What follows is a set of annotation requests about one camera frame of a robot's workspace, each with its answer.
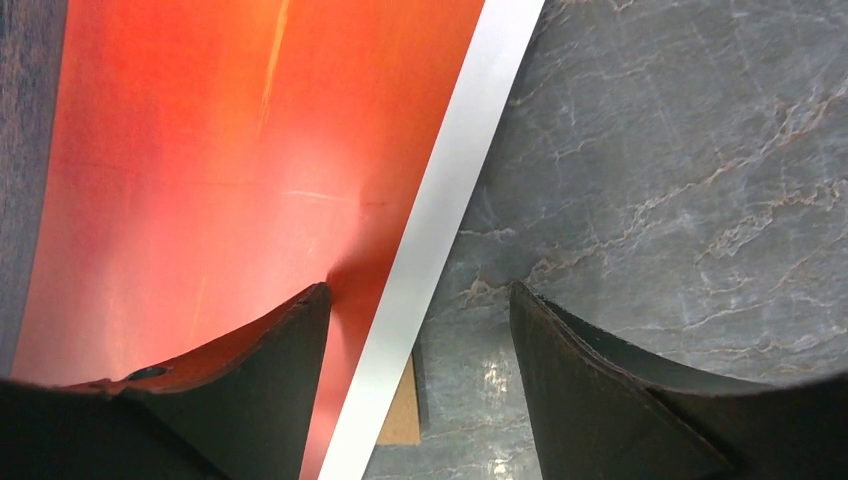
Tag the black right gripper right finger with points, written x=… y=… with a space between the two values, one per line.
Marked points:
x=601 y=407

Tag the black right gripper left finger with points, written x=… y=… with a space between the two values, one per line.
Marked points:
x=237 y=407

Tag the red sunset photo print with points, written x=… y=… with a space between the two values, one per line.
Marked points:
x=209 y=160

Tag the brown cardboard backing board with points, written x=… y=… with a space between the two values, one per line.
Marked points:
x=402 y=425

